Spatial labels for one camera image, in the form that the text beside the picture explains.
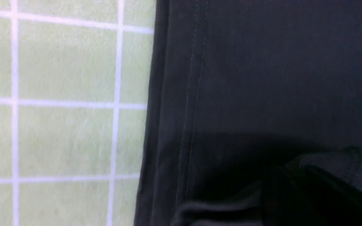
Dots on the light green checkered tablecloth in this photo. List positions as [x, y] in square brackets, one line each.
[73, 94]

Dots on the dark gray long-sleeve top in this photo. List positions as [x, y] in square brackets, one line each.
[254, 115]

